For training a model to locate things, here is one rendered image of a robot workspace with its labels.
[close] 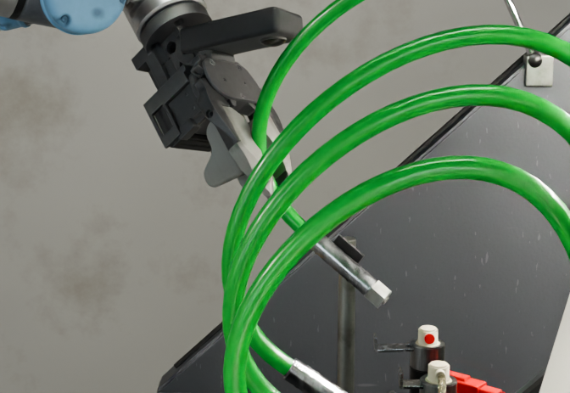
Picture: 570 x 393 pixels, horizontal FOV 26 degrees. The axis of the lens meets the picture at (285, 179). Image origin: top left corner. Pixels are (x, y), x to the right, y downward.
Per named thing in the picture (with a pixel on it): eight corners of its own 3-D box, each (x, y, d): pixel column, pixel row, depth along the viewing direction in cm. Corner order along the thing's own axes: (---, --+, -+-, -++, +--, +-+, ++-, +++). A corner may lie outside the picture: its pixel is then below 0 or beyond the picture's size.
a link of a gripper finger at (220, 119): (249, 157, 113) (215, 85, 117) (262, 146, 112) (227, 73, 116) (215, 149, 110) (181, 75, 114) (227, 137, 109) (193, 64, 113)
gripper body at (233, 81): (218, 160, 121) (168, 64, 126) (276, 105, 117) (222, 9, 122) (165, 154, 115) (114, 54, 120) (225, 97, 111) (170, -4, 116)
